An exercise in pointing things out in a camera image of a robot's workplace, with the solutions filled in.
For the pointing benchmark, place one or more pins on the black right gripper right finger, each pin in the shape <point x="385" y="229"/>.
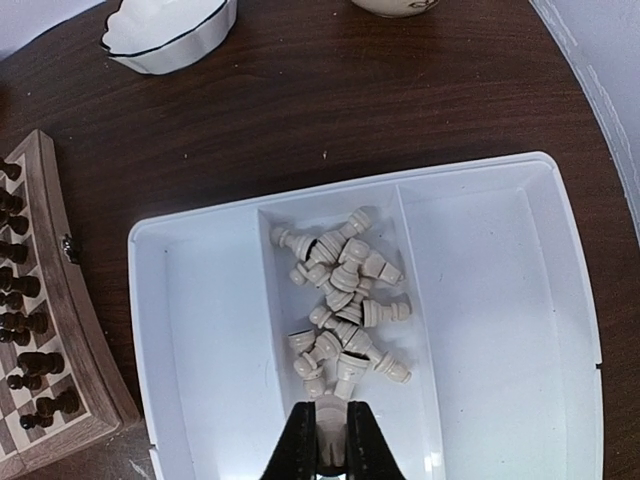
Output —
<point x="368" y="455"/>

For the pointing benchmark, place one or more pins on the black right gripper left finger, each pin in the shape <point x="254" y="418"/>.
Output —
<point x="295" y="454"/>

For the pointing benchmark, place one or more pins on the white chess piece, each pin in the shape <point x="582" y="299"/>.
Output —
<point x="331" y="421"/>

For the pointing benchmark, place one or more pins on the pile of white chess pieces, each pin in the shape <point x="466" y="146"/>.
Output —
<point x="332" y="357"/>

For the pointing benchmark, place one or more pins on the wooden chess board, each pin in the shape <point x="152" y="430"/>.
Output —
<point x="101" y="389"/>

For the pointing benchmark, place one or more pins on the dark chess pieces row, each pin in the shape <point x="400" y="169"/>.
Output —
<point x="18" y="394"/>

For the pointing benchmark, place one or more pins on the white plastic divided tray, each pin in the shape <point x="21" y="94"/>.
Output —
<point x="454" y="300"/>

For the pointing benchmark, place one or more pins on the white scalloped bowl black rim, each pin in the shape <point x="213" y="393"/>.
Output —
<point x="161" y="37"/>

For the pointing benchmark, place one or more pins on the cream round bowl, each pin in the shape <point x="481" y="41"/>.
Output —
<point x="396" y="8"/>

